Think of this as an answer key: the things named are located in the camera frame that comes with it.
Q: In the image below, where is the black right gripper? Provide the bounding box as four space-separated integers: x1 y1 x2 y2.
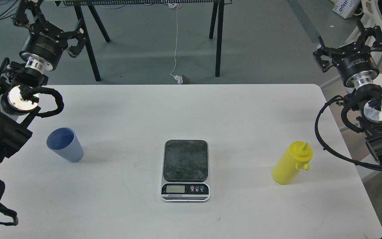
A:
313 20 382 88

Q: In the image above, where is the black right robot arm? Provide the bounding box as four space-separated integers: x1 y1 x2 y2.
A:
313 20 382 172

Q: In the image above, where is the white hanging cable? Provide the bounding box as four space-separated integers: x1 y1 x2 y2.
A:
168 3 183 80

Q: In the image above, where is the white power adapter on floor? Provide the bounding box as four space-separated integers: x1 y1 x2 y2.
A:
174 75 191 85

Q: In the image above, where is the yellow squeeze seasoning bottle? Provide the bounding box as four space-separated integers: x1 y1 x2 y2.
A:
272 141 313 185

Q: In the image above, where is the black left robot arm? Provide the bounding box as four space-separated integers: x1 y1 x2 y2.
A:
0 0 88 226

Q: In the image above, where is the blue ribbed plastic cup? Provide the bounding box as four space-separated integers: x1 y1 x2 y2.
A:
46 127 84 162

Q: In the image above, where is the white printed box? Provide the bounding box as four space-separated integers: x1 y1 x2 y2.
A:
331 0 361 19

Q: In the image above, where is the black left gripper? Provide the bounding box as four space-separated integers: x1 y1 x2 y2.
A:
13 0 89 71

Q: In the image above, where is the black trestle table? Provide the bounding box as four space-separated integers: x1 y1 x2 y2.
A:
54 0 226 82

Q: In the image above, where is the digital kitchen scale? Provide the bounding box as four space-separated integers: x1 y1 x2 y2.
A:
160 139 210 202

